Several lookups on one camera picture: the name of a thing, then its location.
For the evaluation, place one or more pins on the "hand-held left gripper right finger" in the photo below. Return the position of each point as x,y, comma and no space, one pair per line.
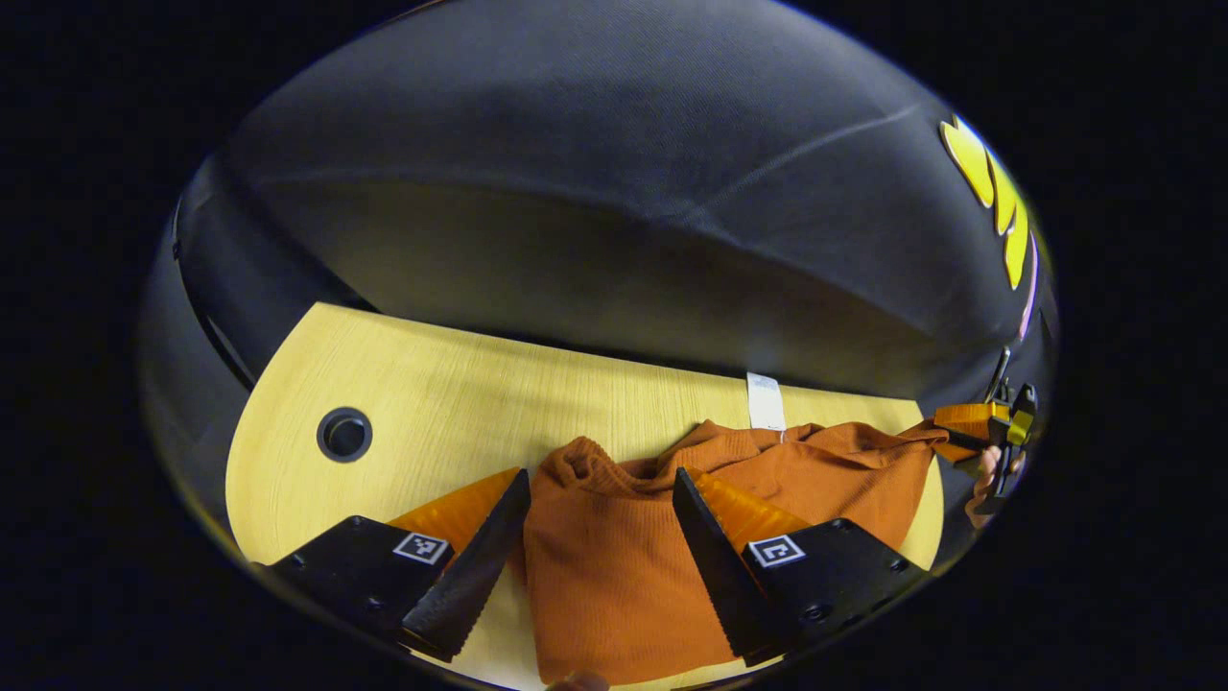
715,566

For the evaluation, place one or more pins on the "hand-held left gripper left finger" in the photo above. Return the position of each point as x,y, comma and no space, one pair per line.
480,566

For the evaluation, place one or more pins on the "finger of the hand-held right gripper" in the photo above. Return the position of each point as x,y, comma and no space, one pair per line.
964,422

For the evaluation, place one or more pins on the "orange knit cardigan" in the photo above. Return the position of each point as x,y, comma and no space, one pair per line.
614,576

